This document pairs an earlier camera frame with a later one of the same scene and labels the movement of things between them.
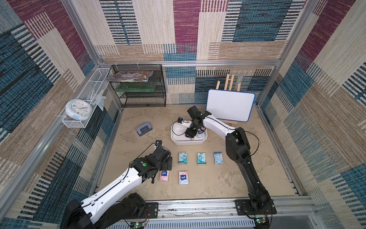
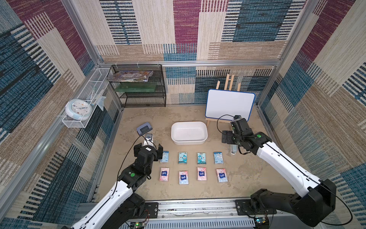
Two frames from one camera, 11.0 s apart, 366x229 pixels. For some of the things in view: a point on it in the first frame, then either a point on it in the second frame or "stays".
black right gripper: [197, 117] → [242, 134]
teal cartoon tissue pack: [201, 158] stays
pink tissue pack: [164, 175] stays
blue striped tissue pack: [218, 158] stays
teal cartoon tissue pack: [182, 158] stays
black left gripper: [165, 166] → [157, 153]
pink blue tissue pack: [183, 177] stays
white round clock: [78, 109] stays
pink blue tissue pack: [200, 134] → [222, 175]
